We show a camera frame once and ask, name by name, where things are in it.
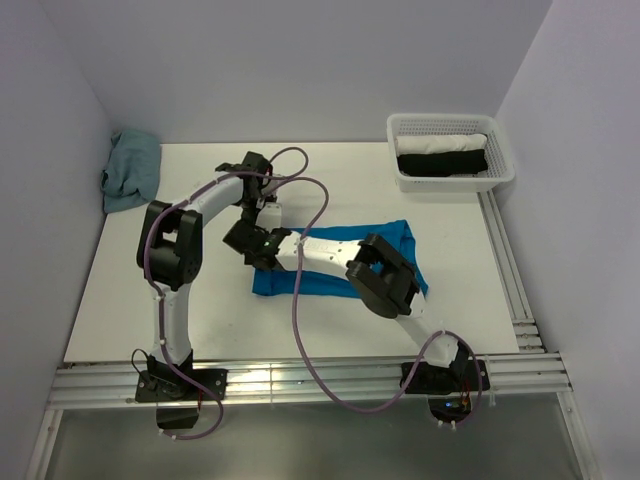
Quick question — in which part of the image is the bright blue t-shirt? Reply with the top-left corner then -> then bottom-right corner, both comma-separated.
252,220 -> 429,299

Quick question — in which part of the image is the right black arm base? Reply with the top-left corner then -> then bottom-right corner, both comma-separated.
399,357 -> 491,429

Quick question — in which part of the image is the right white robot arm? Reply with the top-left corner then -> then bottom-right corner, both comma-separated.
223,220 -> 471,394

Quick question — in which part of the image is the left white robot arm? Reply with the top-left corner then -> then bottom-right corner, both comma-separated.
137,152 -> 281,399

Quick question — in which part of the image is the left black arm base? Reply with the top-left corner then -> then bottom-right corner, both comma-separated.
131,349 -> 228,431

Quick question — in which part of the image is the grey-blue crumpled t-shirt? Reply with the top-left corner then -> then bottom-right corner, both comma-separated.
101,129 -> 161,214

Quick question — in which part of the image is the white rolled t-shirt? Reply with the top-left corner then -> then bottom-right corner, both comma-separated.
395,134 -> 487,154

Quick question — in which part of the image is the white perforated plastic basket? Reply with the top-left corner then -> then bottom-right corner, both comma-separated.
386,113 -> 515,193

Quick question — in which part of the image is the black rolled t-shirt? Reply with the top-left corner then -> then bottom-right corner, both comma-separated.
397,149 -> 488,177

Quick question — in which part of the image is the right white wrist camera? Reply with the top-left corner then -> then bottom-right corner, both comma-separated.
255,195 -> 283,232

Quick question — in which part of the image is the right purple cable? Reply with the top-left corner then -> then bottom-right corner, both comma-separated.
259,175 -> 485,416

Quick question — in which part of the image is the purple cable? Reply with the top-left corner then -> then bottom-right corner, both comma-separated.
259,175 -> 485,416
142,147 -> 310,442

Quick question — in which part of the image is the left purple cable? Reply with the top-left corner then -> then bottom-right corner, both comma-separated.
142,147 -> 310,442

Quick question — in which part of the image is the aluminium front rail frame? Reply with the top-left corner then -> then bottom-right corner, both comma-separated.
26,353 -> 584,479

